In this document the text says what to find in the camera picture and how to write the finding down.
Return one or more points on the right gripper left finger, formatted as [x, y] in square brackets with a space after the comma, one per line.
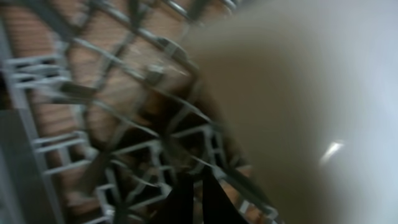
[178, 206]

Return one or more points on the pink bowl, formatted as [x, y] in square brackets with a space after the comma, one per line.
[308, 89]

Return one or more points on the grey dishwasher rack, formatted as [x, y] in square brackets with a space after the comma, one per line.
[105, 112]

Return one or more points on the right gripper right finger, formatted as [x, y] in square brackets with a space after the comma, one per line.
[217, 207]

